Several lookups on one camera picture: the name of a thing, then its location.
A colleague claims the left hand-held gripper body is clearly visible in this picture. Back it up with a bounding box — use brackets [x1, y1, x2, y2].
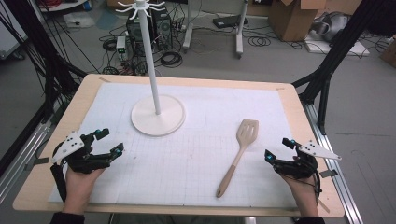
[50, 130, 108, 175]

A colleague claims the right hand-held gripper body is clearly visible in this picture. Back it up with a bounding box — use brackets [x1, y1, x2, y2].
[273, 139, 343, 180]

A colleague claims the wooden slotted spatula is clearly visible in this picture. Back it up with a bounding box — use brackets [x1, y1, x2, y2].
[216, 119, 260, 199]

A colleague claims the white utensil stand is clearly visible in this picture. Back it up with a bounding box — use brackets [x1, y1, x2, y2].
[115, 0, 187, 137]

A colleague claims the person's right hand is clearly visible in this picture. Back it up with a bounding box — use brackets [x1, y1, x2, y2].
[279, 172, 321, 217]

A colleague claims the person's left hand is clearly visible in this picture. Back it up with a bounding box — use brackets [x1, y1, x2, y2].
[61, 166, 106, 216]

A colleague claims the grey tape piece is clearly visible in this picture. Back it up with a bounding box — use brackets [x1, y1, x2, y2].
[24, 157, 50, 171]
[318, 169, 339, 179]

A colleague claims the thin wooden strip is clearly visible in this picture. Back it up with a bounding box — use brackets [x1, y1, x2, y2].
[317, 199, 332, 215]

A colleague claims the white grid mat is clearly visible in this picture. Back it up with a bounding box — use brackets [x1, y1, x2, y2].
[48, 81, 314, 209]

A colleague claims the small grey box green light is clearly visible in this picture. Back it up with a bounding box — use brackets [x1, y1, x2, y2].
[115, 35, 127, 54]

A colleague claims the white foam board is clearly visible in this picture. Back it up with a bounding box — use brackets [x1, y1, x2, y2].
[304, 31, 371, 58]

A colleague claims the clear plastic bag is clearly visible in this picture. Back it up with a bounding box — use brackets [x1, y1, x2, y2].
[63, 11, 96, 30]

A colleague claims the white stand leg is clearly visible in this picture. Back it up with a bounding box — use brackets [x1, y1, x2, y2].
[234, 0, 250, 60]
[182, 0, 195, 53]

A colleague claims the black computer tower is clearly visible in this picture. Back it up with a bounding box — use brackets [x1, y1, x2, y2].
[125, 7, 174, 53]

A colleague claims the silver grey bag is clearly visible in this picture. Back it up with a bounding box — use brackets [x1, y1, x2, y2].
[311, 11, 352, 43]

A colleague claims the large open cardboard box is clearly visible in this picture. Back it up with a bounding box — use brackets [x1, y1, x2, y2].
[267, 0, 327, 43]

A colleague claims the small cardboard box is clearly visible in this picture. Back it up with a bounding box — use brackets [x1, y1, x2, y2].
[378, 38, 396, 69]

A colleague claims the flat black device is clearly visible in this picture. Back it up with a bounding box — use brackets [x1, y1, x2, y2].
[212, 14, 249, 30]

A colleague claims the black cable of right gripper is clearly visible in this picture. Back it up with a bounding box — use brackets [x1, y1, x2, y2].
[312, 161, 322, 204]

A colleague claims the aluminium rail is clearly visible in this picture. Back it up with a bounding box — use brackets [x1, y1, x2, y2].
[0, 119, 53, 204]
[302, 102, 364, 224]

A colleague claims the black metal frame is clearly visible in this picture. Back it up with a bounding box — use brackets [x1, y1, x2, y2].
[0, 0, 89, 176]
[291, 0, 396, 135]

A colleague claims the thick black cable coil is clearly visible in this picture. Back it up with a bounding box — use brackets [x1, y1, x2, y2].
[160, 50, 184, 68]

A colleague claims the thin black cable coil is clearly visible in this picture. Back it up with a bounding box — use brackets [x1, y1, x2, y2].
[247, 35, 272, 48]

